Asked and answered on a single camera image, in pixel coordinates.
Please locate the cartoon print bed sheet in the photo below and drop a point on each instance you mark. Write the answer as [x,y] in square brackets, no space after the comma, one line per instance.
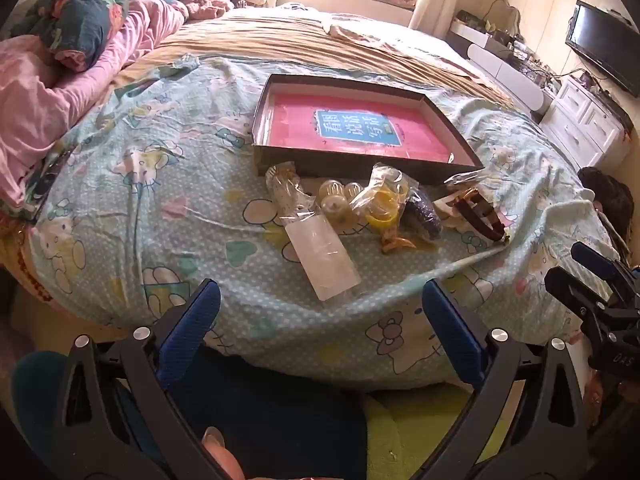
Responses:
[165,200]

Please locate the black flat television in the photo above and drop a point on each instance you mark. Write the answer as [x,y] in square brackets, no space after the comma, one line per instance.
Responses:
[602,45]

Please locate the pink quilt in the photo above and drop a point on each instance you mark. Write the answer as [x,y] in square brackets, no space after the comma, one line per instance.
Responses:
[40,105]

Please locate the clear plastic case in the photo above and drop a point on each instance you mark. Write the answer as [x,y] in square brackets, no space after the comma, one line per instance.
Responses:
[322,257]

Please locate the yellow-green garment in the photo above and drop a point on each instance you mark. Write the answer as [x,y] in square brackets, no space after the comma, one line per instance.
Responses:
[400,430]

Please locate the white low cabinet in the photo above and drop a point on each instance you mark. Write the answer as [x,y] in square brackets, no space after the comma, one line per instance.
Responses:
[500,65]

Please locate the dark fuzzy object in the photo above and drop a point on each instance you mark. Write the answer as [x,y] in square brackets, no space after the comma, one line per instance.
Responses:
[607,200]

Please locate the pink book with blue label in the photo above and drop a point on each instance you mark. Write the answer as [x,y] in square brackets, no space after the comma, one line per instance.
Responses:
[300,125]

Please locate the scalloped mirror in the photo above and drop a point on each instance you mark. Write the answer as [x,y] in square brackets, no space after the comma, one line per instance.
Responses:
[505,15]

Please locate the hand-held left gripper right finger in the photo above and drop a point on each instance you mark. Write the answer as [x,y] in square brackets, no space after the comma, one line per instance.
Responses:
[450,325]

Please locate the bagged yellow bangles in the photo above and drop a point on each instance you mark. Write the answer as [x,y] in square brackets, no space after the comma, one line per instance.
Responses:
[382,205]

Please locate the white dresser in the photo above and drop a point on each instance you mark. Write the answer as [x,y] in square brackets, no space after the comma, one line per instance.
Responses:
[585,115]

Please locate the person's right hand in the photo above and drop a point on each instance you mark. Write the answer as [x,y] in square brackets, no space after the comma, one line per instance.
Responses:
[600,397]

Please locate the orange hair clip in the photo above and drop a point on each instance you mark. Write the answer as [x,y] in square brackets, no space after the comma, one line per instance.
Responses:
[395,245]

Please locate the dark floral pillow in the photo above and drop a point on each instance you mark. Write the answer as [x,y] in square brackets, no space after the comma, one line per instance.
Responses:
[75,25]

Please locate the person's dark blue trouser leg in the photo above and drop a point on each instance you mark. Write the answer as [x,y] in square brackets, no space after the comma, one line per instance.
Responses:
[280,420]

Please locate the tan blanket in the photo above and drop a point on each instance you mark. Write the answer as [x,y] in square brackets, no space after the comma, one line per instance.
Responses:
[250,45]

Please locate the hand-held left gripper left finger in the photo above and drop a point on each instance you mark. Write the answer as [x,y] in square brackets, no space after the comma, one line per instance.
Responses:
[192,325]

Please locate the shallow dark cardboard box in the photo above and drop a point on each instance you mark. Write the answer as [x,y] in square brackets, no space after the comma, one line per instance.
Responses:
[260,130]

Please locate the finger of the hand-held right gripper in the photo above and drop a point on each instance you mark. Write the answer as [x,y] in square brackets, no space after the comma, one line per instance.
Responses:
[570,287]
[595,257]

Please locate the cream cloth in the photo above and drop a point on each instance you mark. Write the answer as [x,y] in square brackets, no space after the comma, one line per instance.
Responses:
[350,27]

